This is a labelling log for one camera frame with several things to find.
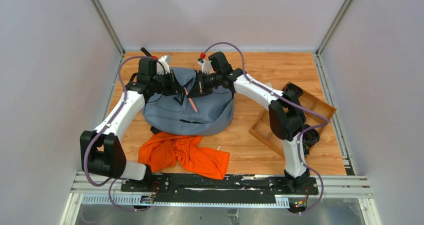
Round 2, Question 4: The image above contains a pink pen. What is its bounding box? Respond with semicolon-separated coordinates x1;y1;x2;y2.
183;87;198;113

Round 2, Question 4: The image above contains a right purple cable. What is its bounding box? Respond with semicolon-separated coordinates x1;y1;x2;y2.
199;41;331;215

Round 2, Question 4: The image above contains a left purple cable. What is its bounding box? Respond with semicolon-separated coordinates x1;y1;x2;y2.
82;55;159;213

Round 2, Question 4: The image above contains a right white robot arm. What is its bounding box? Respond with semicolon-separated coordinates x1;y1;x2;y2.
188;51;310;194

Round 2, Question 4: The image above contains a purple cable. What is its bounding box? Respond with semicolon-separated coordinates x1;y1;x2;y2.
199;41;331;215
82;55;159;213

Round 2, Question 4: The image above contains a blue grey backpack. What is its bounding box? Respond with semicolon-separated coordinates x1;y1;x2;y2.
141;86;234;136

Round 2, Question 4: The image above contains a beige wallet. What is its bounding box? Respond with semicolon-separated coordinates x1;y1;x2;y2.
264;82;273;88

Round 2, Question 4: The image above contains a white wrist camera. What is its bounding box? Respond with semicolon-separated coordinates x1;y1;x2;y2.
156;54;171;75
197;58;212;74

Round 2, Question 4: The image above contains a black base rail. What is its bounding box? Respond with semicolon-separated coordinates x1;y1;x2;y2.
121;173;319;205

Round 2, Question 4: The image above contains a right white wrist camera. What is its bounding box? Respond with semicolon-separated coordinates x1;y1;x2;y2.
197;58;212;74

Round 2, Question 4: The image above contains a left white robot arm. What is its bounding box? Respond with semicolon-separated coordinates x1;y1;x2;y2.
80;54;184;192

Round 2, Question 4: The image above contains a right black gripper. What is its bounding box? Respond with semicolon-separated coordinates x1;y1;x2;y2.
188;70;222;100

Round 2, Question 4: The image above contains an orange cloth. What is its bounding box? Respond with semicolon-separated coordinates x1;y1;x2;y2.
137;132;230;180

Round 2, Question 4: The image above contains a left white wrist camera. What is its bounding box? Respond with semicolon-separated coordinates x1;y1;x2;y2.
156;54;171;75

